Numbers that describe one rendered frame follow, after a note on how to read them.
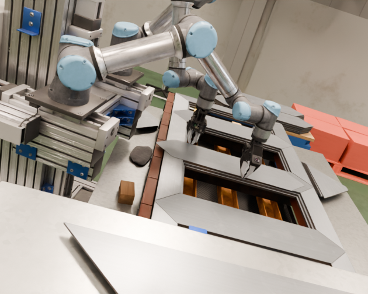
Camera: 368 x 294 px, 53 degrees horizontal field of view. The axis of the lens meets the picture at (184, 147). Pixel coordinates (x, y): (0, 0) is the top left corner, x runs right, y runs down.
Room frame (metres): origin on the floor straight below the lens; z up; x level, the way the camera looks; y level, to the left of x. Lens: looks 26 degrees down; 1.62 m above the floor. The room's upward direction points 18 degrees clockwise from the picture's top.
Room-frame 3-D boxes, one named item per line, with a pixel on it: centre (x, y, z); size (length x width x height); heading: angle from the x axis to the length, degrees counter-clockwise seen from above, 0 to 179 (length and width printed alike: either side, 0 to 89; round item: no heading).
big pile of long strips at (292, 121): (2.60, -0.43, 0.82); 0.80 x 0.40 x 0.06; 96
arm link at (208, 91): (1.62, -0.02, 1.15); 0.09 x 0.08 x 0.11; 56
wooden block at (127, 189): (1.27, 0.17, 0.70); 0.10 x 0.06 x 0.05; 16
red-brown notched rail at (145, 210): (1.52, 0.11, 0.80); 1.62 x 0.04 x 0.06; 6
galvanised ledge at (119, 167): (1.71, 0.25, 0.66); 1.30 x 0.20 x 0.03; 6
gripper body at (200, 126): (1.61, -0.03, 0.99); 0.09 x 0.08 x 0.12; 6
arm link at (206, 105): (1.61, -0.03, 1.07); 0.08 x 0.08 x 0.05
